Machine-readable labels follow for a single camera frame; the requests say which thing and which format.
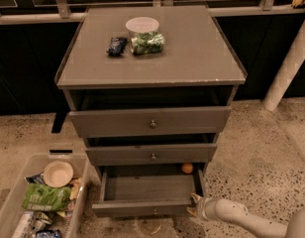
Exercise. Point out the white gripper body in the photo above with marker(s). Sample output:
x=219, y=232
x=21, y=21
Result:
x=203, y=208

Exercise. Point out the grey bottom drawer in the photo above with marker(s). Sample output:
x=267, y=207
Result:
x=146, y=190

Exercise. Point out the grey drawer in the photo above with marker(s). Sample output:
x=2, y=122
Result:
x=149, y=122
x=146, y=190
x=151, y=154

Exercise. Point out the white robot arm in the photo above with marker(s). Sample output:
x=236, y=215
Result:
x=225, y=210

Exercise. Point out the grey middle drawer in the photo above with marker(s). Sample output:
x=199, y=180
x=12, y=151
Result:
x=151, y=154

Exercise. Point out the grey top drawer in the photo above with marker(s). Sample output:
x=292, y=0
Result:
x=149, y=122

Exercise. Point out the grey drawer cabinet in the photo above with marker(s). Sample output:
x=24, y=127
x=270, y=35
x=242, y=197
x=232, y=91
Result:
x=196, y=68

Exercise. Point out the orange ball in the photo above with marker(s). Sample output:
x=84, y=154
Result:
x=187, y=168

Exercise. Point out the round metal floor drain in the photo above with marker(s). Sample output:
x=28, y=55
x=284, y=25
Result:
x=150, y=225

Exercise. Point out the white paper bowl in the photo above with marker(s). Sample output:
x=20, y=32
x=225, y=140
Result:
x=58, y=174

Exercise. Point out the clear plastic storage bin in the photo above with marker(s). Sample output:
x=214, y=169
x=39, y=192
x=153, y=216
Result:
x=12, y=210

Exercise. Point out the green chip bag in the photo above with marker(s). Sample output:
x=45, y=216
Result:
x=40, y=197

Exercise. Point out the blue white snack bag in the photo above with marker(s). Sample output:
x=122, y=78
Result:
x=38, y=179

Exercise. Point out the white wrapped package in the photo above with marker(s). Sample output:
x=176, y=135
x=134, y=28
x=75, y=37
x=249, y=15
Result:
x=30, y=223

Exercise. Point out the clear jar white lid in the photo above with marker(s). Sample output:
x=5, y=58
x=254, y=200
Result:
x=145, y=38

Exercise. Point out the dark blue snack packet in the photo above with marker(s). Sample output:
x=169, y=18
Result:
x=117, y=46

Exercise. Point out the white slanted pillar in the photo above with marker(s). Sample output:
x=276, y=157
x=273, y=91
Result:
x=289, y=68

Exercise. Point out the yellow object on ledge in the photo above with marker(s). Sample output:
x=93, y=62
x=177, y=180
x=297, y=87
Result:
x=298, y=3

